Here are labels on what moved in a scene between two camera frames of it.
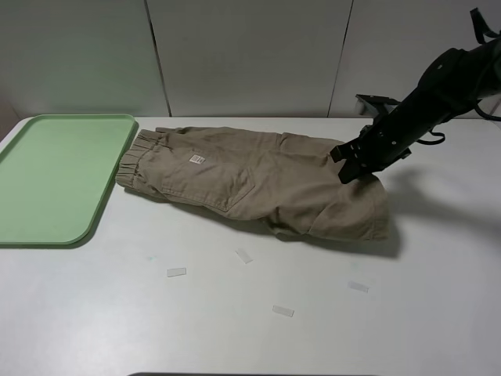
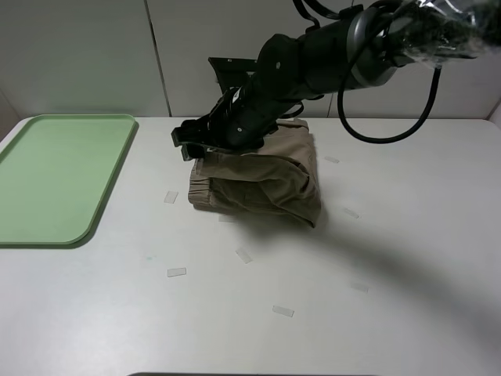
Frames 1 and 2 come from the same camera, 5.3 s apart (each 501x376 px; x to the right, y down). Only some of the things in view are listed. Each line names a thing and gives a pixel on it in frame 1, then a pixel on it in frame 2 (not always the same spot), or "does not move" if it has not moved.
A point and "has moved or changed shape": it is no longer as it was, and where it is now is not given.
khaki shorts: x=290 y=181 has moved or changed shape
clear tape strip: x=244 y=255 does not move
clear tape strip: x=176 y=272 does not move
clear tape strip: x=357 y=286 does not move
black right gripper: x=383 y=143 → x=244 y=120
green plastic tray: x=56 y=174 does not move
